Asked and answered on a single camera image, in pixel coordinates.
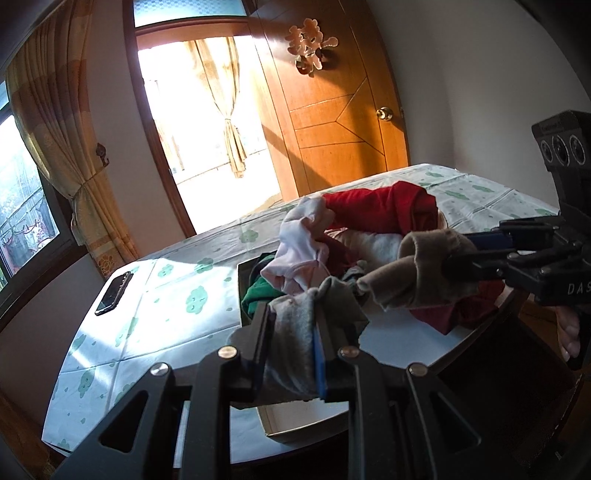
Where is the yellow plaid tied curtain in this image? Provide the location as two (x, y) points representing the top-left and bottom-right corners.
(6, 0), (141, 278)

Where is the green navy striped underwear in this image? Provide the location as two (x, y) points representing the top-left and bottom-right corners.
(242, 265), (287, 319)

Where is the dark red underwear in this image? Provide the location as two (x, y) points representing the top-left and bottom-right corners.
(409, 277), (506, 335)

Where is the yellow balcony curtain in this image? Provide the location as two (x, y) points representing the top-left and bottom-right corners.
(191, 37), (250, 178)

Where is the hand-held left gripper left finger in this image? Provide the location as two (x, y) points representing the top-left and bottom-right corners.
(51, 302), (278, 480)

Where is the wooden door frame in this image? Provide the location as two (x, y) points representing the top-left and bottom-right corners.
(121, 0), (296, 238)

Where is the pink door ornament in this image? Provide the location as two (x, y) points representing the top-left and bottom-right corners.
(286, 19), (335, 77)

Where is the frosted transom window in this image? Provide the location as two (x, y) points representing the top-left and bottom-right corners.
(133, 0), (247, 28)

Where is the dark framed window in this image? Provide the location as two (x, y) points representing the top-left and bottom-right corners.
(0, 80), (88, 319)

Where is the shallow white box tray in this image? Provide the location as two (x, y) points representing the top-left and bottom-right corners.
(235, 258), (370, 437)

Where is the grey underwear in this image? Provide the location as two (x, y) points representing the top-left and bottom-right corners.
(226, 276), (370, 409)

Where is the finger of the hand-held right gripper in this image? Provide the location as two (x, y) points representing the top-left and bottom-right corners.
(459, 220), (518, 252)
(441, 251), (513, 283)

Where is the tan knit underwear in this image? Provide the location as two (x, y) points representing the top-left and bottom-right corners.
(358, 229), (481, 312)

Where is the wooden door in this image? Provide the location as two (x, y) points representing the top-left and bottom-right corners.
(252, 0), (411, 199)

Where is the black smartphone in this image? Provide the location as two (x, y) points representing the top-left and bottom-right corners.
(95, 271), (134, 317)

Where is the person's right hand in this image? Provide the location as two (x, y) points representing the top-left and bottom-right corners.
(556, 305), (583, 363)

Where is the pale pink underwear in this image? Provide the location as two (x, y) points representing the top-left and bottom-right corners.
(268, 196), (333, 296)

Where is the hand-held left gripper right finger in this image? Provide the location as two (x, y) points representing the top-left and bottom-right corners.
(311, 314), (497, 480)

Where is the table with cloud tablecloth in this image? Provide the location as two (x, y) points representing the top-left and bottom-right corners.
(41, 162), (561, 455)

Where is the red fleece underwear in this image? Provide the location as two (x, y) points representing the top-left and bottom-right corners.
(321, 181), (439, 236)

